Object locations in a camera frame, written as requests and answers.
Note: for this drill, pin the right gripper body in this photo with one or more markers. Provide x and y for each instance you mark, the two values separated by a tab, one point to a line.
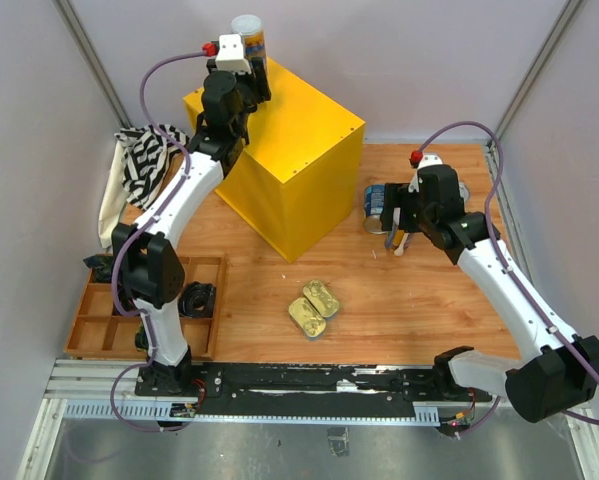
423	213

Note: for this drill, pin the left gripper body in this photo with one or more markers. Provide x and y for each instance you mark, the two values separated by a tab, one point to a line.
249	97

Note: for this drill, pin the blue short can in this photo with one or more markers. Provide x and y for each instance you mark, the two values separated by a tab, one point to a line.
373	206

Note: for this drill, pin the tall can mixed beans label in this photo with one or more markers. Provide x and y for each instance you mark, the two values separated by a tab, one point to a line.
250	28

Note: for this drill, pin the tall can orange label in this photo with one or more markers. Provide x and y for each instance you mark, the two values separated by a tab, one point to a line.
398	241

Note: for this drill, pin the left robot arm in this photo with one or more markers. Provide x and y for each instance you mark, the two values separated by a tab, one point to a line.
147	275

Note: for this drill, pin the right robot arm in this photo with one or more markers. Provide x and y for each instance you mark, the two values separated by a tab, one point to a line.
558	369

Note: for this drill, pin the corn can with pull tab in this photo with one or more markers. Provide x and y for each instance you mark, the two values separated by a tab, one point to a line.
464	192

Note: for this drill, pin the yellow cabinet box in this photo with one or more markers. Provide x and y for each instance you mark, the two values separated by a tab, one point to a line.
296	179

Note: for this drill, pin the striped black white cloth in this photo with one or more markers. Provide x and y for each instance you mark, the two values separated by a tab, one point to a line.
149	152

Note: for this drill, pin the gold sardine tin upper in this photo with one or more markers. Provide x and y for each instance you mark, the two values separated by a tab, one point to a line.
322	299

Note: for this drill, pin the gold sardine tin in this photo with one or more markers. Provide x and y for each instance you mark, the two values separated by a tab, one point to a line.
307	318
322	299

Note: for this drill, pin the cream canvas bag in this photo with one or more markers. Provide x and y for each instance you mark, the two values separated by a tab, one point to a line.
114	198

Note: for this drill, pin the gold sardine tin lower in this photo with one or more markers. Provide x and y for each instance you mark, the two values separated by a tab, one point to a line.
307	318

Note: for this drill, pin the dark patterned rolled cloth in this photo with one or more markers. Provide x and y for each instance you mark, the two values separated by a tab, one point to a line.
101	266

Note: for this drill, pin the wooden compartment tray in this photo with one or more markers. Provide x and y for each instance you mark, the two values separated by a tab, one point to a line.
99	333

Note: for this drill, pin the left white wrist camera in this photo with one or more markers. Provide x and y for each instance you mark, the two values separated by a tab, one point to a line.
227	53

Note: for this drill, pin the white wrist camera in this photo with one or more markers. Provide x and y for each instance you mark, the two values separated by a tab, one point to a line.
427	160
227	53

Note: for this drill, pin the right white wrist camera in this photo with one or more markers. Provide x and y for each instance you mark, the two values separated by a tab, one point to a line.
427	160

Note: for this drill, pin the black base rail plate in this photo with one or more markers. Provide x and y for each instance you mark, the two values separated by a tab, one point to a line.
303	390

